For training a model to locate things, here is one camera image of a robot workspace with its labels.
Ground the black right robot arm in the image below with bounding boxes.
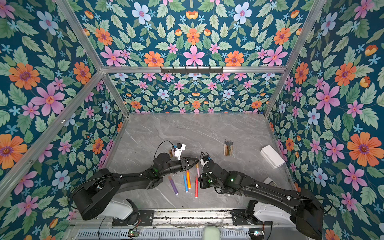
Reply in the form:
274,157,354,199
198,156,325,240

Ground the white rectangular box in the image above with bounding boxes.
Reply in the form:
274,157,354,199
261,145,285,169

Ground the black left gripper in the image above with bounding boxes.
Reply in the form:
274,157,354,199
160,156,200,178

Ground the blue highlighter pen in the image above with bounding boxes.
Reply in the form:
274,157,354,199
183,174,189,193

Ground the pale green rounded object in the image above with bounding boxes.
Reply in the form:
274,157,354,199
202,226,221,240

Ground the black hook rail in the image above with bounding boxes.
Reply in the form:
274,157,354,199
160,67,224,74

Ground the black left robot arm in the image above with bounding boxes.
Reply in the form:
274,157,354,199
70,153,200,221

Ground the orange highlighter pen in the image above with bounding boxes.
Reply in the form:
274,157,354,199
186,171,192,190

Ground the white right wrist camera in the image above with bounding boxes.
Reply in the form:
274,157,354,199
200,156,210,169

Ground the purple highlighter pen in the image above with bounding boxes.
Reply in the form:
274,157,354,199
168,176,179,196

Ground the white remote control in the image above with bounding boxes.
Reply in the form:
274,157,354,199
263,177,280,188

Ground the red highlighter pen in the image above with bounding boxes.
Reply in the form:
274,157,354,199
195,177,199,199

